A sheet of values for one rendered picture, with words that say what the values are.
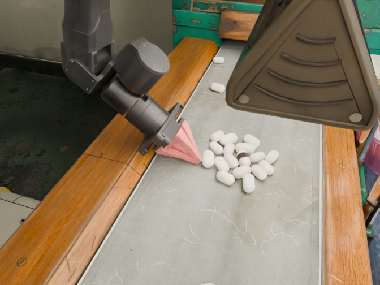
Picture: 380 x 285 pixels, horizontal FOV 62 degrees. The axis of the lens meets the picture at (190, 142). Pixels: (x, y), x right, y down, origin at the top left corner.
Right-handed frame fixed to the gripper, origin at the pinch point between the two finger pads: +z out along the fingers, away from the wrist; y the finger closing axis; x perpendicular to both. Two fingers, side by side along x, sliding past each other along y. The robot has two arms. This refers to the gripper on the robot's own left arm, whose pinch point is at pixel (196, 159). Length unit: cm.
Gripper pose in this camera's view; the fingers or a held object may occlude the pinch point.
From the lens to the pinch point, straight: 57.4
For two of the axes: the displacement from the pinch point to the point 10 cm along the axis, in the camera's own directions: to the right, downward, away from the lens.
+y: 3.2, -6.1, 7.3
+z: 7.3, 6.5, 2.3
